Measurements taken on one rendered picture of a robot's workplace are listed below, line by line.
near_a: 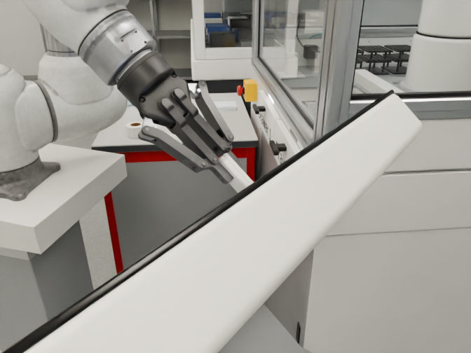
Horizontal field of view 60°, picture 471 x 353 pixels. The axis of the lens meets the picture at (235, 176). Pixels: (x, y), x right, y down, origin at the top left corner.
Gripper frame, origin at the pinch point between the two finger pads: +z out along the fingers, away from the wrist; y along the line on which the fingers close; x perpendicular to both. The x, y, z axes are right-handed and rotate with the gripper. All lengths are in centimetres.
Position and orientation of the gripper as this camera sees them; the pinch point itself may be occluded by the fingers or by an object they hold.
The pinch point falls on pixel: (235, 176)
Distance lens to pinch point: 58.3
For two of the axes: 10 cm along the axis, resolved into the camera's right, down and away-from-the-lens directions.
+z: 6.7, 7.3, 1.4
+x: -4.5, 2.6, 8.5
